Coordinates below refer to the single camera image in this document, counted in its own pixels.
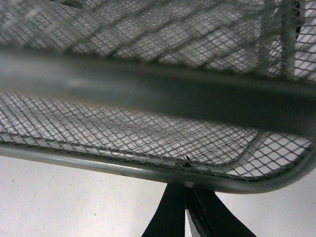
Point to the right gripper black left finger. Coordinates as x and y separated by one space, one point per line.
169 218

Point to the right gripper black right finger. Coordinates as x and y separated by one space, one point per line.
211 218

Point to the grey wire mesh rack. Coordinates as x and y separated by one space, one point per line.
219 94

